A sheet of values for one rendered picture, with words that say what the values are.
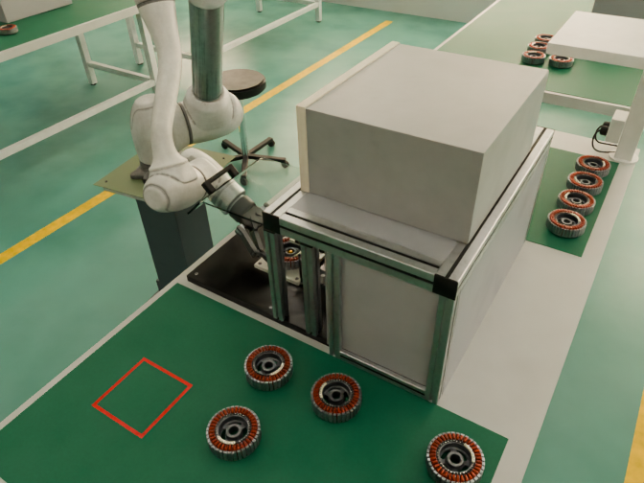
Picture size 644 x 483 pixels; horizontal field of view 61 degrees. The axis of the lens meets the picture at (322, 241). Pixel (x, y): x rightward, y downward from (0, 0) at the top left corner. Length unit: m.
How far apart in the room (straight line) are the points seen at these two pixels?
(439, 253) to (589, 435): 1.35
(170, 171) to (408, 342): 0.72
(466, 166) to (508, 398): 0.56
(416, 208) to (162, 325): 0.74
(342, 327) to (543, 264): 0.67
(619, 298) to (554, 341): 1.39
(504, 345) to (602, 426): 0.96
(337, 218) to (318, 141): 0.16
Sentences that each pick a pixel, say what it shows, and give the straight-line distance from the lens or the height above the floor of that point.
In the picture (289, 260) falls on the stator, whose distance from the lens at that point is 1.51.
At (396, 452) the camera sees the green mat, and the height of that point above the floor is 0.75.
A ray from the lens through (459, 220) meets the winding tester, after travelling 1.08.
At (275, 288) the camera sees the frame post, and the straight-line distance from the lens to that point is 1.36.
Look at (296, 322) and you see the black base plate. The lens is 1.41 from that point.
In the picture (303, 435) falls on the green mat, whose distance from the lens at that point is 1.23.
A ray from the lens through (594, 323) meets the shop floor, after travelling 2.69.
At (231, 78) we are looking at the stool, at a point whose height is 0.56.
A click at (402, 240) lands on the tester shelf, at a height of 1.11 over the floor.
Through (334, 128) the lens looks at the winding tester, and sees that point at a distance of 1.11.
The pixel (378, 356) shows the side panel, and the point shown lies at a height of 0.81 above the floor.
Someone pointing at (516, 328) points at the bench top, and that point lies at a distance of 1.49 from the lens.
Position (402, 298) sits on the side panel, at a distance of 1.12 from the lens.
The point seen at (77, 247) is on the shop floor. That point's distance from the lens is 3.17.
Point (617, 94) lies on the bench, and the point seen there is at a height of 0.75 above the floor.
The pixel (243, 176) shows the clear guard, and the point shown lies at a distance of 1.41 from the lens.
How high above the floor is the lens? 1.79
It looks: 38 degrees down
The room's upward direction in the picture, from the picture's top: 2 degrees counter-clockwise
